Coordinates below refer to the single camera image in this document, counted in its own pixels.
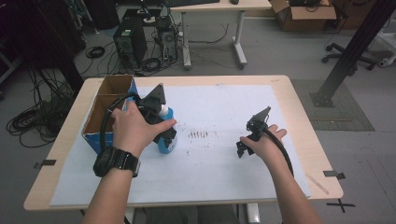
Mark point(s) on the brown cardboard box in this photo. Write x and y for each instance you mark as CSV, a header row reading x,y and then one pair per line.
x,y
306,15

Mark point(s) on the black office chair base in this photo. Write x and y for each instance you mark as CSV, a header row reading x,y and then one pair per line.
x,y
342,56

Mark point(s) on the person's right hand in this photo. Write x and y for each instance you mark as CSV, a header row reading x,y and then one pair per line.
x,y
269,146

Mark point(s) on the white paper sheet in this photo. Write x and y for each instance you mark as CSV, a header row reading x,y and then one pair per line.
x,y
211,168

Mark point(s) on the person's left hand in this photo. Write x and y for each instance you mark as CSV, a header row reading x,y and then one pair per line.
x,y
130,130

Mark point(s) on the black computer tower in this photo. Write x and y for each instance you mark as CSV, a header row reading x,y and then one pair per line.
x,y
130,40

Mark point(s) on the white-legged desk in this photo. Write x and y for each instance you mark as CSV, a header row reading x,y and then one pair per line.
x,y
218,4

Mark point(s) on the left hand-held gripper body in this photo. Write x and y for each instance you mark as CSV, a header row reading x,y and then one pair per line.
x,y
154,101

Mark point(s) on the black tape strip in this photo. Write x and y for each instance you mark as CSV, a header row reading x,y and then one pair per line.
x,y
46,163
333,174

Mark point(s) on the light wooden table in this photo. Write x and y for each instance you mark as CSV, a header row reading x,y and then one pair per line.
x,y
305,137

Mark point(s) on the black tape cross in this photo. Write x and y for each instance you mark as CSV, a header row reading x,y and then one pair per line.
x,y
341,205

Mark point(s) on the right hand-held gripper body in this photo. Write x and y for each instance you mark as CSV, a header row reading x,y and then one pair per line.
x,y
257,126

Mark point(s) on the black metal post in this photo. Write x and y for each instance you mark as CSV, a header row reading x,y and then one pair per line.
x,y
351,53

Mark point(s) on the blue bottle with white cap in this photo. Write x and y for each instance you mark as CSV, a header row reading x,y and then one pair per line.
x,y
167,115

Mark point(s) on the grey computer tower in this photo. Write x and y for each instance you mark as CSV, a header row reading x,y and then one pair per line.
x,y
166,39

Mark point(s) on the dark curtain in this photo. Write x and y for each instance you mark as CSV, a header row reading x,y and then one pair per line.
x,y
37,34

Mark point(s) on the black computer mouse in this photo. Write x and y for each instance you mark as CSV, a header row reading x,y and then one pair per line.
x,y
234,1

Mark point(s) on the person's legs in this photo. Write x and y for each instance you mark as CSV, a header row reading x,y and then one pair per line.
x,y
190,215

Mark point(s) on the blue cardboard box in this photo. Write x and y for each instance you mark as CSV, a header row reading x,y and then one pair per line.
x,y
102,109

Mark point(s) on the black keyboard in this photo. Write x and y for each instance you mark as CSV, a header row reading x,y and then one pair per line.
x,y
190,2

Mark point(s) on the black wristwatch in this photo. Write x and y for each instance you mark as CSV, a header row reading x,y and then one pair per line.
x,y
116,161

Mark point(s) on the grey floor mat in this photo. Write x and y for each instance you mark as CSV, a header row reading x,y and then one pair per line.
x,y
339,105

